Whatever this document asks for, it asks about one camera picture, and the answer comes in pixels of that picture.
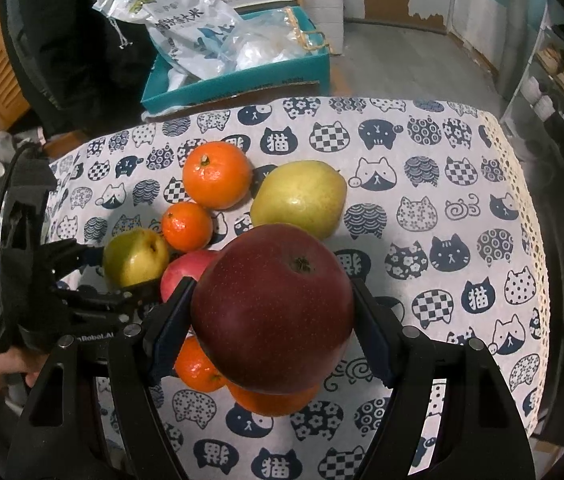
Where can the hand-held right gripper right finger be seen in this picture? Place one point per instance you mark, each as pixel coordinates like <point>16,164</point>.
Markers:
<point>376,332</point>

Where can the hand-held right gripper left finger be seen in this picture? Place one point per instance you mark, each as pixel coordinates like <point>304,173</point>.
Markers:
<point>171,322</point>

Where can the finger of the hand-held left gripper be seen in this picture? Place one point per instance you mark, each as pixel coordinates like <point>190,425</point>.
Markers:
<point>76,255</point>
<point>111,302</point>

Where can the yellow banana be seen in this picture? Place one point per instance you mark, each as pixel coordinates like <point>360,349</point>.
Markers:
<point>134,257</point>

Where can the pink-red apple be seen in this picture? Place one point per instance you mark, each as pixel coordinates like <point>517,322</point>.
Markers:
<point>181,272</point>

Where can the dark red apple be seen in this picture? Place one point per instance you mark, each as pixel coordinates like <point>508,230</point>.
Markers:
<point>272,310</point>

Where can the medium orange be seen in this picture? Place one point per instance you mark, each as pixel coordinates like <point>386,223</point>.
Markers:
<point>272,402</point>

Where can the large orange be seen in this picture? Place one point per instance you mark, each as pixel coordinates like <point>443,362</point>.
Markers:
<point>216,175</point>

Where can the large yellow-green pear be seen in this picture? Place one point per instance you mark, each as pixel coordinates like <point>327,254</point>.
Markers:
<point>299,197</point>

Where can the small tangerine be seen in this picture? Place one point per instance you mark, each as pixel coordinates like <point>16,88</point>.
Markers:
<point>186,226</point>
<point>196,367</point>

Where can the cat print tablecloth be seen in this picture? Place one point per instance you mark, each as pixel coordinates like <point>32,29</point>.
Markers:
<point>462,285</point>

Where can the black jacket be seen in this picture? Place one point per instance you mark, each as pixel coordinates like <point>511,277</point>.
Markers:
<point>61,35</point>

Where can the teal basket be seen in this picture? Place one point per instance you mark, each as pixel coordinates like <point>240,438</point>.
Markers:
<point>242,87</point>

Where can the white rice bag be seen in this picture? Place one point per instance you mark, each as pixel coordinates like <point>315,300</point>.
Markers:
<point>181,35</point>

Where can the clear plastic bag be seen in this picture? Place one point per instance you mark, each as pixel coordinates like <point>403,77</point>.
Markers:
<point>262,50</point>

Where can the grey shelf rack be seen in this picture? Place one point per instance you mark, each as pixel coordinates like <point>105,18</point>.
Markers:
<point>552,85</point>

